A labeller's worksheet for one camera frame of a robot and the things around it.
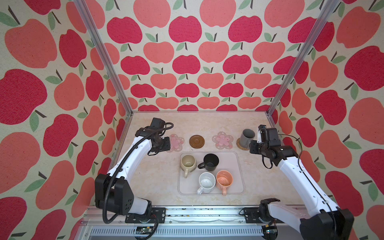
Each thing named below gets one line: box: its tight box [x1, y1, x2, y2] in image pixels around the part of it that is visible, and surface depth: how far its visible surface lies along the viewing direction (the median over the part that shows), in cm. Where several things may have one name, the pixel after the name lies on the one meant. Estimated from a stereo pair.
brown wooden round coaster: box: [189, 134, 205, 149], surface depth 106 cm
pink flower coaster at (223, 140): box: [211, 131, 234, 150], surface depth 107 cm
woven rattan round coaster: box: [236, 138, 250, 151], surface depth 103 cm
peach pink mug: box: [216, 170, 233, 196], surface depth 81 cm
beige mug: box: [180, 154, 197, 179], surface depth 85 cm
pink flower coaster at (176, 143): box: [167, 134, 185, 153], surface depth 104 cm
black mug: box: [197, 153, 220, 172], surface depth 87 cm
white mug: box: [196, 171, 217, 195], surface depth 81 cm
